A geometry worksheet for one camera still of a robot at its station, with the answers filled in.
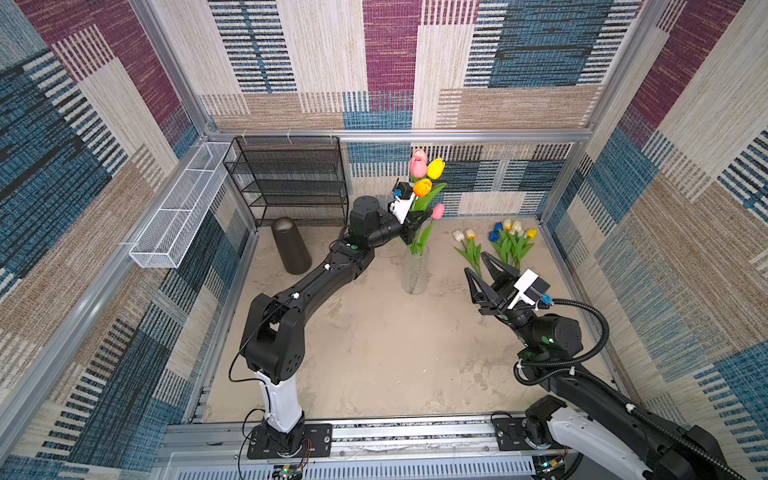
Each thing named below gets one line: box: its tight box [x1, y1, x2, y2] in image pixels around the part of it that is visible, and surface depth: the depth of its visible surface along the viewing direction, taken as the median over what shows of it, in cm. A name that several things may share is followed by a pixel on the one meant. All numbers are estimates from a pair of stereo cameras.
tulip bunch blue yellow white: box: [488, 219, 538, 270], surface depth 111 cm
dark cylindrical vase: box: [271, 216, 312, 275], surface depth 96 cm
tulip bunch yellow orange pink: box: [409, 148, 447, 256], surface depth 66 cm
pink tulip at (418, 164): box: [410, 148, 427, 178], surface depth 64 cm
